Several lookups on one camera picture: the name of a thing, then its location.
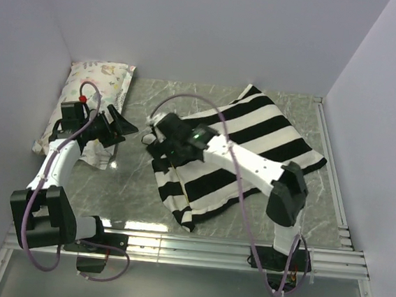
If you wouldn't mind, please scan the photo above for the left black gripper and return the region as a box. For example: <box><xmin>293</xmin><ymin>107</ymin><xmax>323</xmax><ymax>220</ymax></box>
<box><xmin>79</xmin><ymin>102</ymin><xmax>140</xmax><ymax>150</ymax></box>

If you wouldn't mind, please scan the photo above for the black white striped pillowcase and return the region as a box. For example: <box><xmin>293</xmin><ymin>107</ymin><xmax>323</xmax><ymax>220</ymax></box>
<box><xmin>152</xmin><ymin>85</ymin><xmax>327</xmax><ymax>232</ymax></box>

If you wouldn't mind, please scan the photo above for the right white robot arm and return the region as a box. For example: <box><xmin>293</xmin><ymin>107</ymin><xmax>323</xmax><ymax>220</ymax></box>
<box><xmin>146</xmin><ymin>113</ymin><xmax>308</xmax><ymax>269</ymax></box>

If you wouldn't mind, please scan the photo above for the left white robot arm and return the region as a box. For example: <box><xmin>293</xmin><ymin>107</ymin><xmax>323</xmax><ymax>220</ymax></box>
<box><xmin>10</xmin><ymin>101</ymin><xmax>138</xmax><ymax>252</ymax></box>

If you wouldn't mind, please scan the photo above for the floral patterned pillow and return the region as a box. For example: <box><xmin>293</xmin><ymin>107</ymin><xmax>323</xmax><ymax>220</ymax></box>
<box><xmin>30</xmin><ymin>54</ymin><xmax>138</xmax><ymax>173</ymax></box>

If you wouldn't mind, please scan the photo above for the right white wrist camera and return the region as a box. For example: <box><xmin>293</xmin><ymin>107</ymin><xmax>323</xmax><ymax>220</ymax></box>
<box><xmin>146</xmin><ymin>113</ymin><xmax>166</xmax><ymax>127</ymax></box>

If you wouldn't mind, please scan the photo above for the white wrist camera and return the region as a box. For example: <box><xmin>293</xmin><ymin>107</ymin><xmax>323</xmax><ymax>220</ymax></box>
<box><xmin>146</xmin><ymin>113</ymin><xmax>166</xmax><ymax>127</ymax></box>
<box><xmin>79</xmin><ymin>95</ymin><xmax>87</xmax><ymax>103</ymax></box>

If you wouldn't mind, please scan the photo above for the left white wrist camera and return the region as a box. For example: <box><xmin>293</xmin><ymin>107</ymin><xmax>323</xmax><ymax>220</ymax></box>
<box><xmin>79</xmin><ymin>95</ymin><xmax>87</xmax><ymax>103</ymax></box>

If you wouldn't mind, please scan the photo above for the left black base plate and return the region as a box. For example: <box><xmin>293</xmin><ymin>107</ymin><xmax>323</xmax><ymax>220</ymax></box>
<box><xmin>63</xmin><ymin>232</ymin><xmax>129</xmax><ymax>256</ymax></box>

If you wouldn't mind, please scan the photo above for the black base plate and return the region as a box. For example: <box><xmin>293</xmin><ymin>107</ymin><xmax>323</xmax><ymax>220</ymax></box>
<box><xmin>256</xmin><ymin>245</ymin><xmax>312</xmax><ymax>273</ymax></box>
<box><xmin>63</xmin><ymin>232</ymin><xmax>129</xmax><ymax>256</ymax></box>

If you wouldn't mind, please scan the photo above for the aluminium mounting rail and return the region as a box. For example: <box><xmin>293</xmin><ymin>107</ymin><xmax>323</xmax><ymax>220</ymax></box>
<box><xmin>0</xmin><ymin>230</ymin><xmax>372</xmax><ymax>297</ymax></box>

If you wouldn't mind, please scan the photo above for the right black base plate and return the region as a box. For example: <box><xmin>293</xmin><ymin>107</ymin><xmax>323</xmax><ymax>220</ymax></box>
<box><xmin>256</xmin><ymin>245</ymin><xmax>312</xmax><ymax>273</ymax></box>

